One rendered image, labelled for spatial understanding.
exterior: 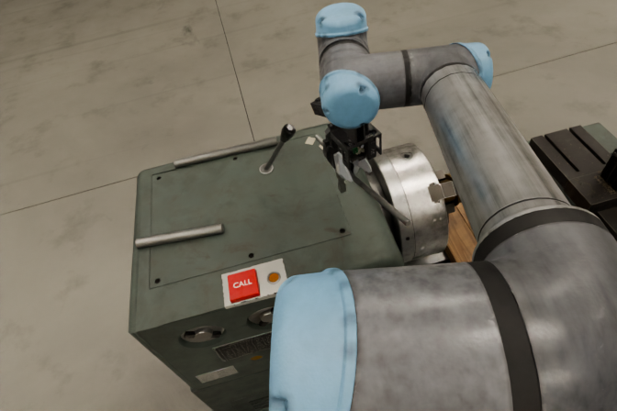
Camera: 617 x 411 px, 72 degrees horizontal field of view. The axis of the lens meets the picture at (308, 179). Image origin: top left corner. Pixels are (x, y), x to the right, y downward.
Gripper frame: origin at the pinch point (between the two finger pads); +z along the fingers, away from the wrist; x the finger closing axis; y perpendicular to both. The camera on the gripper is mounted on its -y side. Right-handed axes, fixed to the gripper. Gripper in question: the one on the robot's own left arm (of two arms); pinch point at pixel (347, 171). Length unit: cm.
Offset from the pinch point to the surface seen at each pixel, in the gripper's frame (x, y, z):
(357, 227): -1.6, 5.1, 12.9
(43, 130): -118, -295, 134
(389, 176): 14.0, -4.6, 14.6
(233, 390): -44, 3, 60
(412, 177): 18.5, -1.4, 15.0
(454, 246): 32, 4, 50
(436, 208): 19.7, 6.6, 19.8
